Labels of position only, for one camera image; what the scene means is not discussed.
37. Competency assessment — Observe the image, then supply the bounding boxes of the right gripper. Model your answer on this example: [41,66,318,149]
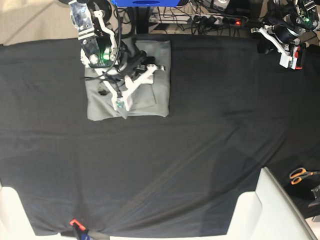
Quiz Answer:
[93,50,165,111]

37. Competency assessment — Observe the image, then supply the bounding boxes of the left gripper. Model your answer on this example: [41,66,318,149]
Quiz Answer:
[250,24,300,69]

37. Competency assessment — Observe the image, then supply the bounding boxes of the grey T-shirt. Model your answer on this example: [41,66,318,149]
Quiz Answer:
[85,40,172,121]

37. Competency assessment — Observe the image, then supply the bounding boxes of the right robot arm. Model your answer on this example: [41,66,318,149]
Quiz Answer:
[68,0,164,111]

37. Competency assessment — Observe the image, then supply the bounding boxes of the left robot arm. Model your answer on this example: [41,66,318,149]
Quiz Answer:
[250,0,320,70]

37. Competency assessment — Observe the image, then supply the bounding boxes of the red black clamp right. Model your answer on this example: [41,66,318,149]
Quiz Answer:
[294,43,307,70]

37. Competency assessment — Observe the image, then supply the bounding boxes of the black table cloth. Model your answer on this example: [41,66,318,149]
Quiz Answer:
[0,35,320,238]

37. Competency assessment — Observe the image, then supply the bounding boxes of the black power strip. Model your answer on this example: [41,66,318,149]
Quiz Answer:
[191,14,249,27]

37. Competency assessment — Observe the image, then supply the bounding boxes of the blue box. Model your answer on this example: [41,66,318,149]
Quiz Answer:
[110,0,180,8]

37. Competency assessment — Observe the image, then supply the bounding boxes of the black device right edge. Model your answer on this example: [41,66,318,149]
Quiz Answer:
[308,185,320,208]

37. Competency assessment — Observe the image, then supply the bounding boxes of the red blue clamp bottom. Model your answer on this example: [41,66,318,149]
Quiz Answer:
[69,219,91,240]

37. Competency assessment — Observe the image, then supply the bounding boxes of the white furniture right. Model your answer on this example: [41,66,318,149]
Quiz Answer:
[226,167,317,240]

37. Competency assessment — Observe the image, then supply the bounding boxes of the white furniture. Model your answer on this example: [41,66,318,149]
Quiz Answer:
[226,167,317,240]
[0,186,61,240]

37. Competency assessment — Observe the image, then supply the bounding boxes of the white furniture left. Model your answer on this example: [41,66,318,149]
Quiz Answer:
[0,186,61,240]

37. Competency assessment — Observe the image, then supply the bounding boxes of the black table stand post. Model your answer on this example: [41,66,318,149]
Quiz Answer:
[135,6,152,35]

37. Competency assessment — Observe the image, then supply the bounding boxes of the orange handled scissors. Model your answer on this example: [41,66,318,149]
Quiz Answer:
[289,167,320,185]

